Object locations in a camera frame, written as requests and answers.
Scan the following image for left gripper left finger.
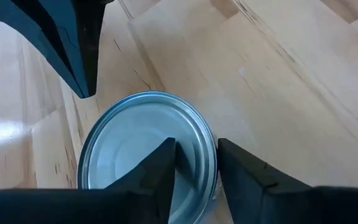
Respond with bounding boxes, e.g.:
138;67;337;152
0;138;176;224

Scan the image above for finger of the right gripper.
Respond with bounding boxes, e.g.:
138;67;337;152
71;0;114;96
0;0;90;99

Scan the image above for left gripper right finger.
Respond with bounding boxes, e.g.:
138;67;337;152
218;138;358;224

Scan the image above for Bumble Bee light tuna can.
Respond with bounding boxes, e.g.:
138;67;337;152
76;90;219;224

